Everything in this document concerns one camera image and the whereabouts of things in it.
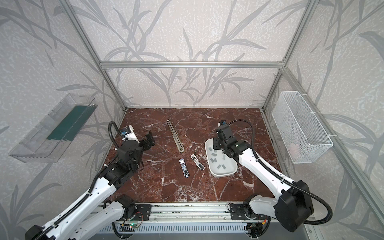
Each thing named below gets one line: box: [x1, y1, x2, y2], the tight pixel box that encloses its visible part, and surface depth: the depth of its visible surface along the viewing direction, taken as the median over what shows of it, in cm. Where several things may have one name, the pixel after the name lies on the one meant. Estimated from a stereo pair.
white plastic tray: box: [204, 138, 238, 178], surface depth 93 cm
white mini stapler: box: [190, 154, 206, 171], surface depth 92 cm
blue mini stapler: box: [179, 158, 190, 178], surface depth 90 cm
